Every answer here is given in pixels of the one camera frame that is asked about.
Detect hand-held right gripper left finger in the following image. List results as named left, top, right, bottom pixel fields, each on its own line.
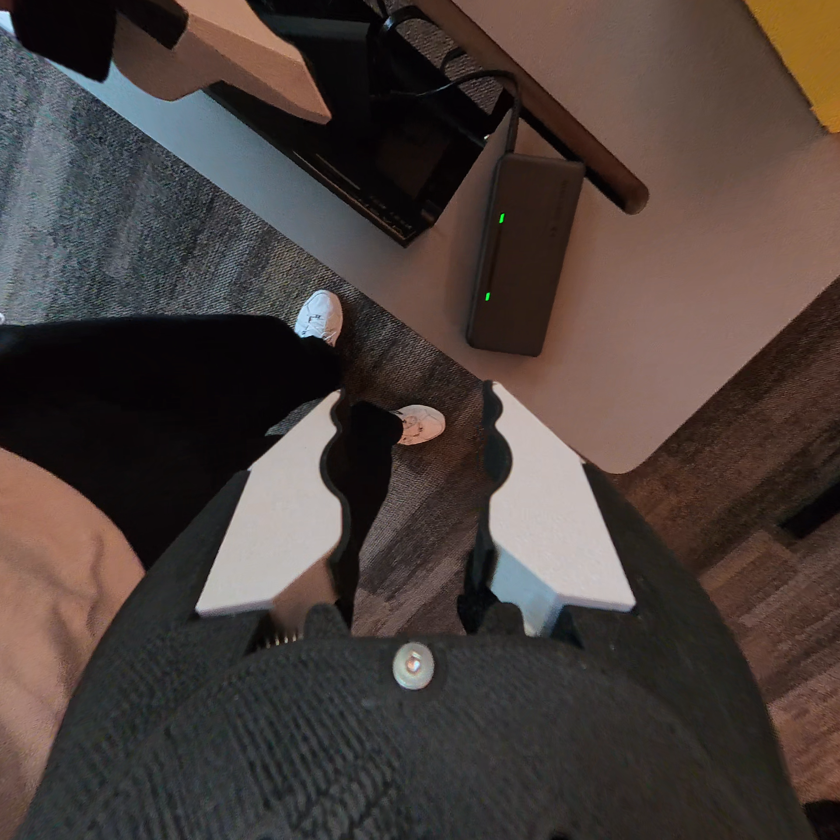
left=194, top=389, right=362, bottom=626

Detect white sneaker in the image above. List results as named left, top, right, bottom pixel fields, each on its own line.
left=390, top=404, right=447, bottom=448
left=293, top=289, right=344, bottom=347

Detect wooden-edged grey table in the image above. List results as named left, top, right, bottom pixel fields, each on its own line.
left=420, top=0, right=651, bottom=216

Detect dark grey hub green lights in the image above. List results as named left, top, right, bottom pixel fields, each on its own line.
left=465, top=154, right=586, bottom=358

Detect black hub cable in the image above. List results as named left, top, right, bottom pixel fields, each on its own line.
left=440, top=66, right=526, bottom=161

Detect black open box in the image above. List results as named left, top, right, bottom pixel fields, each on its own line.
left=203, top=0, right=516, bottom=249

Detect yellow panel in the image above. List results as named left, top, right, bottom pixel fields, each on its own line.
left=748, top=0, right=840, bottom=133

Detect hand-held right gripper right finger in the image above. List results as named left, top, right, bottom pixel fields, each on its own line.
left=458, top=379, right=637, bottom=637

